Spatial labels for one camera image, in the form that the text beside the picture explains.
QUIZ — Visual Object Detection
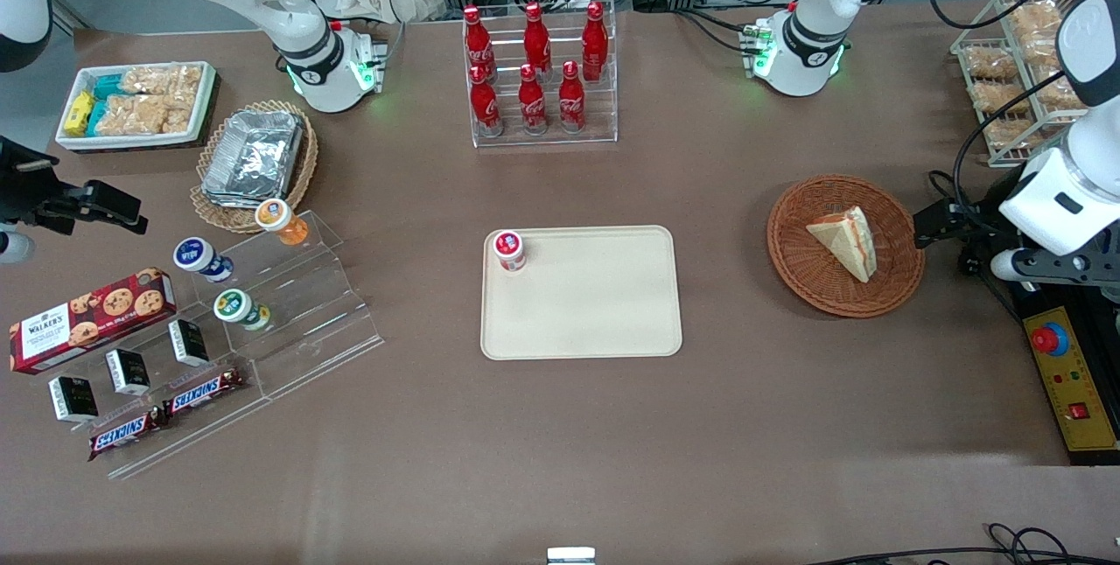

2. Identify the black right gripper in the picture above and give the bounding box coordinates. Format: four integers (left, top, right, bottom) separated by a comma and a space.
0, 136, 149, 235

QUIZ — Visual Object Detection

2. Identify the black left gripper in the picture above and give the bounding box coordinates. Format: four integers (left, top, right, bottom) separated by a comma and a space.
913, 196, 1007, 252

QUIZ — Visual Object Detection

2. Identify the triangular sandwich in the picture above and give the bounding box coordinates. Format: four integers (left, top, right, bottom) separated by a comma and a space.
805, 205, 879, 284

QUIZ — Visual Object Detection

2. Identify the pale wicker basket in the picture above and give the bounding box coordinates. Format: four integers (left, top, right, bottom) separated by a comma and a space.
191, 100, 319, 235

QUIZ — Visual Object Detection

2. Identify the brown wicker basket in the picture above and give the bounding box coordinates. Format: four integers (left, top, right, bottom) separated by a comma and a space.
766, 174, 926, 319

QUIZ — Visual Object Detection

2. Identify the aluminium foil tray stack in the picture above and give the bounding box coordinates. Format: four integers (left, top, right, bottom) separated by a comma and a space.
201, 108, 305, 206

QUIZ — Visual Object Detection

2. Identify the beige plastic tray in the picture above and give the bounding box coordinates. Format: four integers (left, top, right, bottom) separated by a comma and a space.
480, 225, 683, 361

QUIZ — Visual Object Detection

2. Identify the blue lid drink bottle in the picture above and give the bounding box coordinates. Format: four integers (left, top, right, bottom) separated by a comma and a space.
172, 237, 235, 284

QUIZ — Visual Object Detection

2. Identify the yellow snack packet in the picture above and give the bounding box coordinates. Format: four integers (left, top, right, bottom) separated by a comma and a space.
63, 90, 96, 136

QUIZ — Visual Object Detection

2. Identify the red Walkers cookie box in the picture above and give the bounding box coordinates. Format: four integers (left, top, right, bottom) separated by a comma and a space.
9, 267, 178, 375

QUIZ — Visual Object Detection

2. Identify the bagged fried snack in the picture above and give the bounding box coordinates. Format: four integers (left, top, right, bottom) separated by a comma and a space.
984, 116, 1044, 147
962, 44, 1021, 82
1006, 0, 1065, 38
1020, 31, 1065, 69
971, 80, 1030, 116
1037, 73, 1088, 112

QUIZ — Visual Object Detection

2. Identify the white rectangular snack bin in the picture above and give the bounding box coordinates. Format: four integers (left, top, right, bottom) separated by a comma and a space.
54, 61, 219, 152

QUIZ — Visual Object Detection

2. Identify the small black box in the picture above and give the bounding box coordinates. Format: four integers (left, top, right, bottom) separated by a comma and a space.
168, 318, 211, 368
105, 348, 151, 397
48, 375, 100, 423

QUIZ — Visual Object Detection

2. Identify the green lid drink bottle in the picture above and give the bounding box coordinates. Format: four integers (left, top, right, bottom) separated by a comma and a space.
213, 289, 273, 332

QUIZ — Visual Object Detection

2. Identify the orange lid drink bottle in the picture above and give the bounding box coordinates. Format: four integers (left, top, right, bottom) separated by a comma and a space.
255, 199, 310, 248

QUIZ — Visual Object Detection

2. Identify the Snickers chocolate bar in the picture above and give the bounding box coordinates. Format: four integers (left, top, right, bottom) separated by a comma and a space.
163, 366, 247, 418
87, 408, 170, 462

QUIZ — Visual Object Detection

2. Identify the yellow emergency stop control box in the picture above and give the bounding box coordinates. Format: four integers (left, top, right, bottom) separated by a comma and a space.
1023, 306, 1119, 453

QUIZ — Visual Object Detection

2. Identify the clear acrylic stepped stand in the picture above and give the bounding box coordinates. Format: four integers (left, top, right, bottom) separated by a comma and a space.
26, 311, 272, 480
197, 211, 386, 401

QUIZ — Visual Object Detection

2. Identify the black equipment base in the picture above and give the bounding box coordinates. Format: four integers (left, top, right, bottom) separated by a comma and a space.
980, 272, 1120, 467

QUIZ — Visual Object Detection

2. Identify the clear acrylic bottle rack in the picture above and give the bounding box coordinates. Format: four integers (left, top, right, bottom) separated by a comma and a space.
461, 0, 620, 149

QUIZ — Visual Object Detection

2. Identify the red cola bottle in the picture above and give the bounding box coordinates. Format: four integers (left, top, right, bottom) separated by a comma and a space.
582, 1, 610, 83
523, 2, 553, 81
469, 65, 504, 138
518, 64, 550, 136
558, 60, 587, 135
463, 5, 497, 81

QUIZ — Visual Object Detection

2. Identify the red lid yogurt cup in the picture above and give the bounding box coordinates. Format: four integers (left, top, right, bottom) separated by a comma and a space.
493, 230, 528, 273

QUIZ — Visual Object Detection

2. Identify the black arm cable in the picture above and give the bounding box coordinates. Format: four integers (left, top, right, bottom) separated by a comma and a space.
952, 66, 1091, 203

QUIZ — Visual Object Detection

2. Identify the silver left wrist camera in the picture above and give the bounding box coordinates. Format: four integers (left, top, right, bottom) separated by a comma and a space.
990, 247, 1120, 288

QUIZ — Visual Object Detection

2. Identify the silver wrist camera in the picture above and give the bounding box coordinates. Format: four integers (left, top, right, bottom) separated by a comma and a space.
0, 231, 37, 266
990, 247, 1120, 288

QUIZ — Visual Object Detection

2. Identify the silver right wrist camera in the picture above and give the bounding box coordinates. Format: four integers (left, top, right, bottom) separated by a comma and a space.
0, 231, 37, 266

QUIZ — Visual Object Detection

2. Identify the white wire rack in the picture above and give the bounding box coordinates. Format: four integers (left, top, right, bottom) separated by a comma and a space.
950, 0, 1096, 169

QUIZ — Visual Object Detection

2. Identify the black base power cable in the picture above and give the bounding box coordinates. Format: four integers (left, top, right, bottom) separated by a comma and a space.
672, 8, 759, 55

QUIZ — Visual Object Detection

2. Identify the black floor cable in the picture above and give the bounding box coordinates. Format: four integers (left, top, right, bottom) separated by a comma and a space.
809, 523, 1120, 565

